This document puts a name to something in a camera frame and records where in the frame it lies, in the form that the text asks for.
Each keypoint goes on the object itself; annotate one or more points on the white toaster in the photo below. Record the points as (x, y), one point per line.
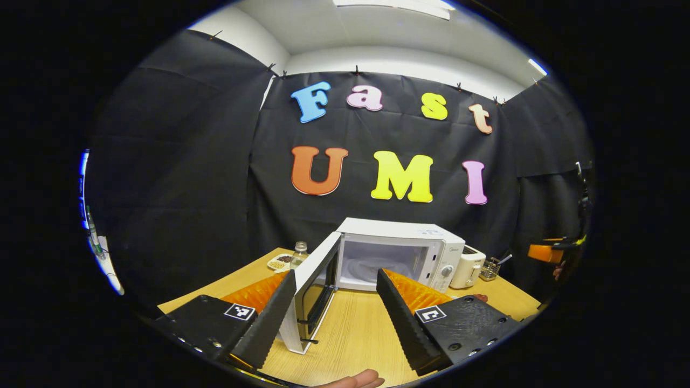
(466, 267)

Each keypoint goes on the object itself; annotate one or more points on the long ceiling light panel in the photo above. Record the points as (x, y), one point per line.
(393, 8)

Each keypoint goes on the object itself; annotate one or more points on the clear plastic bottle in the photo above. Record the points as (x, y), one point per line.
(299, 257)

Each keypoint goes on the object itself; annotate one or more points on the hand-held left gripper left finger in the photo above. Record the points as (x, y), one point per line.
(272, 318)

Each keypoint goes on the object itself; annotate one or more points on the black backdrop cloth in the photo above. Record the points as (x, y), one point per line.
(356, 134)

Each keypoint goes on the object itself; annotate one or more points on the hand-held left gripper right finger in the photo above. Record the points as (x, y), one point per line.
(401, 323)

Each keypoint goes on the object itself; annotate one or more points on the small ceiling light panel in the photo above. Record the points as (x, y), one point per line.
(538, 67)

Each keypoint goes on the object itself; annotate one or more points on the white divided dish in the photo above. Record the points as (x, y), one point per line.
(277, 264)

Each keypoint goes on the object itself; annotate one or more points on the white microwave oven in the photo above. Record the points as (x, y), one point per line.
(388, 231)

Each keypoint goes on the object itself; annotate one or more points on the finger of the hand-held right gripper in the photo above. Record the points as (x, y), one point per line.
(544, 253)

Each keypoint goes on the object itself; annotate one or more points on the reddish brown food piece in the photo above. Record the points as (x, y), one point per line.
(481, 297)

